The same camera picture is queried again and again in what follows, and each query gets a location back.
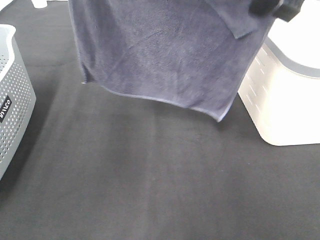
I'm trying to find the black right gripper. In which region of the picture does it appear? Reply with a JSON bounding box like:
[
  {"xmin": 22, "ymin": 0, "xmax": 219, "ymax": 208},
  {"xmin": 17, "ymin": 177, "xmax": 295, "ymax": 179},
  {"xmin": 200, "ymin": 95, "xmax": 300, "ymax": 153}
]
[{"xmin": 249, "ymin": 0, "xmax": 280, "ymax": 16}]

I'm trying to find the grey-blue microfibre towel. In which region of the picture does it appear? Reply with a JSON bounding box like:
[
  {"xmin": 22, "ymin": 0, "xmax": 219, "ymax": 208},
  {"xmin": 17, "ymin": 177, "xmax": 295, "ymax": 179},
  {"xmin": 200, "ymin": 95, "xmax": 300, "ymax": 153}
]
[{"xmin": 67, "ymin": 0, "xmax": 305, "ymax": 123}]

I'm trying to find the white plastic storage box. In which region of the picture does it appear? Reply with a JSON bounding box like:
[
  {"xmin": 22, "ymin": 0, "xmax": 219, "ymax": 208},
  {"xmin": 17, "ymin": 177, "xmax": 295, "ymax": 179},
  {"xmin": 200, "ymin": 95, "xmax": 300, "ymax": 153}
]
[{"xmin": 238, "ymin": 0, "xmax": 320, "ymax": 146}]

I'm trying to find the white cup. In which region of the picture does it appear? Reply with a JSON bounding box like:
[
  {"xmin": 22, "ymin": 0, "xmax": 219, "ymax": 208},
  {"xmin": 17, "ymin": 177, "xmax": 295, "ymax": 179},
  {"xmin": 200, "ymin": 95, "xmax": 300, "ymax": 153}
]
[{"xmin": 31, "ymin": 0, "xmax": 48, "ymax": 9}]

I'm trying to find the grey perforated plastic basket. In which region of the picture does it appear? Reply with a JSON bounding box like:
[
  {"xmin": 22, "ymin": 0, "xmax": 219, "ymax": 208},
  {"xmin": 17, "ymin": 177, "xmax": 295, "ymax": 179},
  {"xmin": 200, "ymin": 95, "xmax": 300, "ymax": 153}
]
[{"xmin": 0, "ymin": 24, "xmax": 36, "ymax": 177}]

